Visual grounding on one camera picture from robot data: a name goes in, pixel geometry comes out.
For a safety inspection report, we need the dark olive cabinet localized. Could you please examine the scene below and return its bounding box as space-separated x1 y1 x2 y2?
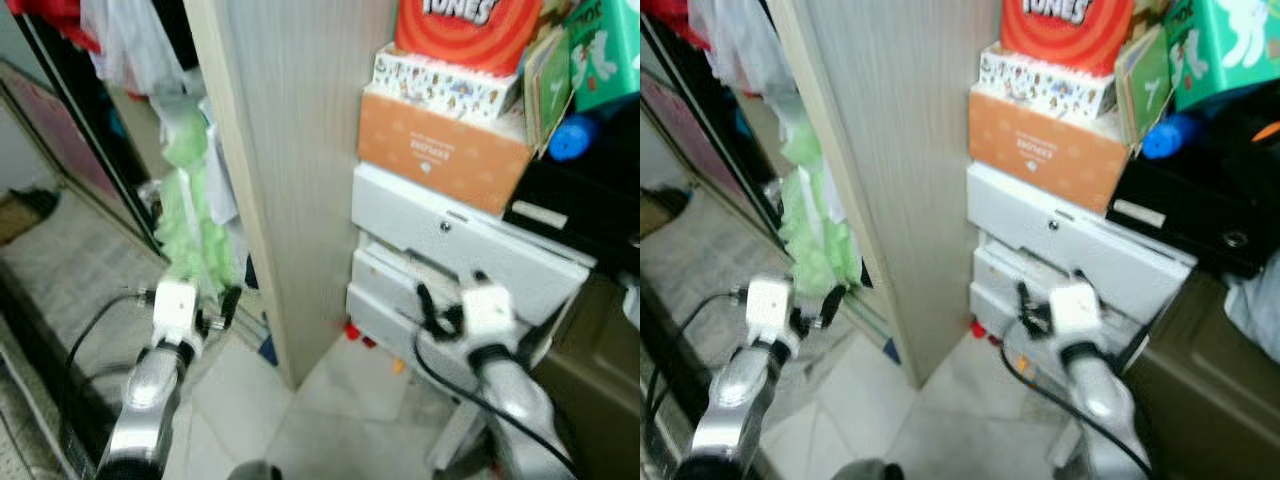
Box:
1123 268 1280 480
528 273 641 480

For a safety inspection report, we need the red Tunes box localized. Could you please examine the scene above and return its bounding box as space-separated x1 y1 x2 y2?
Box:
999 0 1138 78
394 0 543 78

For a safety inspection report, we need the pink wardrobe sliding door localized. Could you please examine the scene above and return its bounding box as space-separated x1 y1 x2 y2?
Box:
0 10 166 261
640 20 788 253

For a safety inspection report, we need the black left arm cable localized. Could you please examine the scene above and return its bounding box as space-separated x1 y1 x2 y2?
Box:
645 285 749 421
58 288 159 456

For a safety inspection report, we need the orange cardboard box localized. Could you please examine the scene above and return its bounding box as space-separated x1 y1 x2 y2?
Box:
356 87 538 218
966 88 1138 216

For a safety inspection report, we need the black box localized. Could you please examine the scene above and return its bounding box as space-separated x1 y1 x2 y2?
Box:
1104 84 1280 281
502 98 641 278

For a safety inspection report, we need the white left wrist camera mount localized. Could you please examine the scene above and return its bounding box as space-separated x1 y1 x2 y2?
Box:
745 280 797 347
152 280 200 347

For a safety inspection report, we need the green printed box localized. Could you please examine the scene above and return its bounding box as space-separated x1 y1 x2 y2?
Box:
564 0 641 114
1159 0 1280 113

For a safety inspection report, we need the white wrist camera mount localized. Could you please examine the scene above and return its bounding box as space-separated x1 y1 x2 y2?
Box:
152 280 200 347
745 280 797 347
1048 283 1103 347
462 283 519 351

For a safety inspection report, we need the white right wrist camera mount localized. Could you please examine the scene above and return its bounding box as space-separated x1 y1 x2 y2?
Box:
462 283 519 351
1048 283 1103 347

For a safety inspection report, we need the white crumpled cloth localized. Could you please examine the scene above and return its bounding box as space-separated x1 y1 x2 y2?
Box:
1224 274 1280 363

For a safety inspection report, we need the blue bottle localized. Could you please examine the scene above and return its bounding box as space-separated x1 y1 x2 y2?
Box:
547 113 603 164
1141 111 1203 163

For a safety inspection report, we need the pale sheer hanging dress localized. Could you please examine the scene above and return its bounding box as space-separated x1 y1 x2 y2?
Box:
80 0 193 98
688 0 793 103

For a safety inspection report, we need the white cartoon patterned box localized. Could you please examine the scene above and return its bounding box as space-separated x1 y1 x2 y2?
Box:
369 44 523 125
974 44 1123 125

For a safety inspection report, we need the grey left robot leg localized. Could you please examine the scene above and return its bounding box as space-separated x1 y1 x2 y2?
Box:
834 457 907 480
227 459 287 480

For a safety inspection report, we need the light green ruffled dress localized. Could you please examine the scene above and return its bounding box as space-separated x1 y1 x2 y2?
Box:
777 123 865 298
158 93 243 298

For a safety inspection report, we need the green book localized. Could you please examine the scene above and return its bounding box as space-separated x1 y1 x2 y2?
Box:
1112 24 1178 153
519 28 578 153

